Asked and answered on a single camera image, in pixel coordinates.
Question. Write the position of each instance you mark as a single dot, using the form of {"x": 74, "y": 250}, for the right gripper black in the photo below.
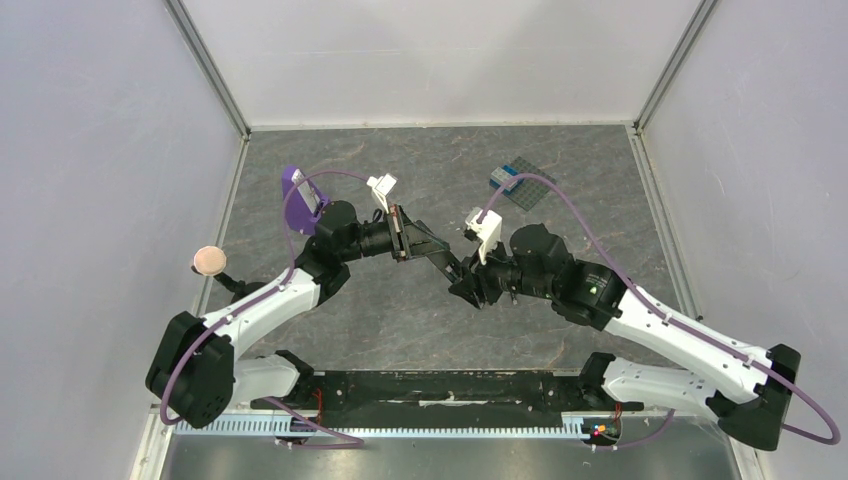
{"x": 478, "y": 282}

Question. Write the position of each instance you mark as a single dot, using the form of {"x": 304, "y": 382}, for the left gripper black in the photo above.
{"x": 408, "y": 240}

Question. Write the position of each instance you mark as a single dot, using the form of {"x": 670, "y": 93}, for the black remote control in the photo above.
{"x": 447, "y": 263}

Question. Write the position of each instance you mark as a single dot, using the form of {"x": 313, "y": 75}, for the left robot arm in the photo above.
{"x": 198, "y": 370}

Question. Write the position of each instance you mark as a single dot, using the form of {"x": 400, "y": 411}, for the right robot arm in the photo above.
{"x": 742, "y": 387}

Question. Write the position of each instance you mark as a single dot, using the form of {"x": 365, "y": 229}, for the light grey lego brick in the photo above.
{"x": 500, "y": 176}

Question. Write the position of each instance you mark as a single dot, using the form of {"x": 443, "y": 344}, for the blue lego brick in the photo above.
{"x": 508, "y": 188}

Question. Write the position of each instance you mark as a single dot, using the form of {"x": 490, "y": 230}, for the grey lego baseplate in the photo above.
{"x": 528, "y": 192}

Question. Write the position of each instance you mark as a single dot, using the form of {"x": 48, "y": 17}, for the white device in stand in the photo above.
{"x": 307, "y": 199}

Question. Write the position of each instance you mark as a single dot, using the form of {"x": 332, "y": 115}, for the purple stand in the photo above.
{"x": 303, "y": 225}

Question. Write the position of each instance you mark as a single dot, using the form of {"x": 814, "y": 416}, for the pink round knob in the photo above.
{"x": 209, "y": 261}

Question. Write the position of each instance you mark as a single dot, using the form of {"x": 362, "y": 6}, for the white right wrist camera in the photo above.
{"x": 485, "y": 227}

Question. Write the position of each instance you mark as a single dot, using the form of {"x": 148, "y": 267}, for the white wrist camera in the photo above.
{"x": 485, "y": 227}
{"x": 380, "y": 188}

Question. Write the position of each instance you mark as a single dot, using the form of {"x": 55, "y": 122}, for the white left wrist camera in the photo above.
{"x": 380, "y": 188}

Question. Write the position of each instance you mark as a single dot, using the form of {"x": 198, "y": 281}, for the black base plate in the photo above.
{"x": 450, "y": 398}

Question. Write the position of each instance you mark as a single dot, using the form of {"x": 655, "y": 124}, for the white comb cable duct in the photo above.
{"x": 282, "y": 425}

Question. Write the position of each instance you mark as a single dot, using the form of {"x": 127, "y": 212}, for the aluminium frame rail left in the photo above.
{"x": 152, "y": 451}

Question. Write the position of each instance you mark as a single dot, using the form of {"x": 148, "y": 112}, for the aluminium frame rail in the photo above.
{"x": 648, "y": 171}
{"x": 152, "y": 451}

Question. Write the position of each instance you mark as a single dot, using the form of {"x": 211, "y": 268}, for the aluminium frame rail right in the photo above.
{"x": 648, "y": 171}

